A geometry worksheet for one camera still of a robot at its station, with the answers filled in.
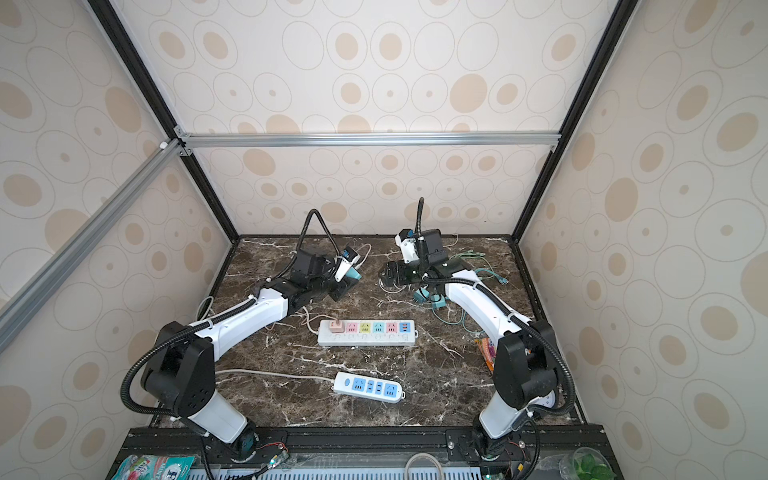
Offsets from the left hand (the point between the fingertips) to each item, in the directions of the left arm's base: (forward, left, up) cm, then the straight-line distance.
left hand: (358, 270), depth 86 cm
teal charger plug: (-1, -25, -16) cm, 29 cm away
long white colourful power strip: (-12, -3, -16) cm, 20 cm away
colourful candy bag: (-18, -38, -16) cm, 45 cm away
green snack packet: (-46, +47, -14) cm, 68 cm away
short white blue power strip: (-28, -3, -16) cm, 32 cm away
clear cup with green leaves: (-45, -54, -12) cm, 71 cm away
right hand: (0, -10, 0) cm, 10 cm away
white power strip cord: (-24, +24, -18) cm, 38 cm away
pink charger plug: (-12, +7, -12) cm, 18 cm away
